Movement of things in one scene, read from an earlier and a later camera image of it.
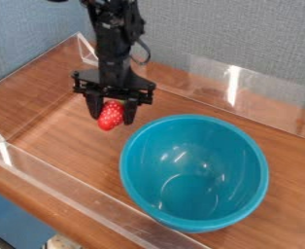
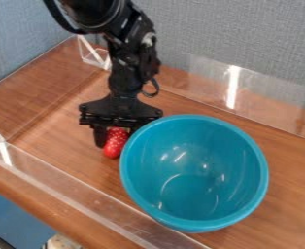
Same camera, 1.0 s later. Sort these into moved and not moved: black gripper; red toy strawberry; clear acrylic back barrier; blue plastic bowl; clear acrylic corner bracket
Moved: black gripper; red toy strawberry
Not moved: clear acrylic back barrier; blue plastic bowl; clear acrylic corner bracket
